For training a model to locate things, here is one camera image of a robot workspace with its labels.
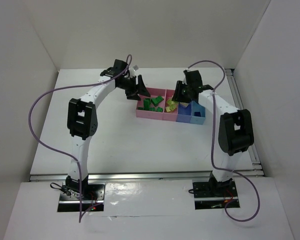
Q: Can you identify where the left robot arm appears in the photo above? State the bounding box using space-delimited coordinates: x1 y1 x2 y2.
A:
65 59 150 195

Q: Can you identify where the lime green square lego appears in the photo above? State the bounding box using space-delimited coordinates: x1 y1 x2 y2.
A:
165 104 178 113

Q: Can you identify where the lime green lego brick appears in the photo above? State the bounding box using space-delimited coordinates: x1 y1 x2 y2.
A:
166 98 175 106

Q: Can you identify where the aluminium rail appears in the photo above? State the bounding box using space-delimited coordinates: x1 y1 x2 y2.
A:
28 170 265 182
225 68 265 177

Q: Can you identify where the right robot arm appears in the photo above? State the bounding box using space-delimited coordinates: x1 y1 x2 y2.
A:
172 69 254 197

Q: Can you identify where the pink and blue sorting tray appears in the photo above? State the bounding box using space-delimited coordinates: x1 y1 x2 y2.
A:
136 87 206 125

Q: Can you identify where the dark green lego brick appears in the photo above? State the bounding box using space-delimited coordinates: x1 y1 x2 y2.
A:
143 98 152 111

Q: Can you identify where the aluminium rail front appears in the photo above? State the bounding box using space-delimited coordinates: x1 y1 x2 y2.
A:
28 170 265 182

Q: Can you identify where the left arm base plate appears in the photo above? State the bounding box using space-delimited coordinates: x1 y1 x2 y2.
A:
57 181 106 213

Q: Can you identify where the dark green square lego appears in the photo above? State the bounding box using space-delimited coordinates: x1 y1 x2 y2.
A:
150 95 164 107

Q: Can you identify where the beige lego brick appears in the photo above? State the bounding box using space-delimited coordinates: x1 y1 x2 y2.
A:
179 102 190 108

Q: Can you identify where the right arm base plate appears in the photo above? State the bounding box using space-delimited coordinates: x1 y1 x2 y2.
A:
188 181 240 210

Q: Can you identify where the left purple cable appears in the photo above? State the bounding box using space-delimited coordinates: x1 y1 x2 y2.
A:
28 54 133 223

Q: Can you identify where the aluminium rail right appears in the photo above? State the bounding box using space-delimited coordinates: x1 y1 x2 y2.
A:
225 68 265 177

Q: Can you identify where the dark green long lego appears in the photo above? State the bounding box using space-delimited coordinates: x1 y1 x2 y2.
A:
156 106 164 113

